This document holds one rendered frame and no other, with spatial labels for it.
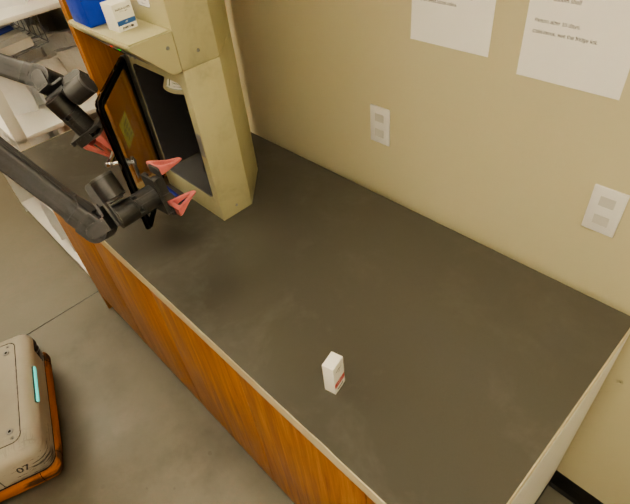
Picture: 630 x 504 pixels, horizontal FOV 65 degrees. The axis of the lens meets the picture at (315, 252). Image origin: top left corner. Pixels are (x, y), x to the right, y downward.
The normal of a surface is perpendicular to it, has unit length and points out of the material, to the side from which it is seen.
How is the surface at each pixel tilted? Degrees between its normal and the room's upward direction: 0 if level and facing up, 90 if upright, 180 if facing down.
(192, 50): 90
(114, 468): 0
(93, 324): 0
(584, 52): 90
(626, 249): 90
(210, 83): 90
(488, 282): 0
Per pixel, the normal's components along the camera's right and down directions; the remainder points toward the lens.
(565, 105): -0.71, 0.52
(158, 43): 0.70, 0.44
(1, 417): -0.09, -0.73
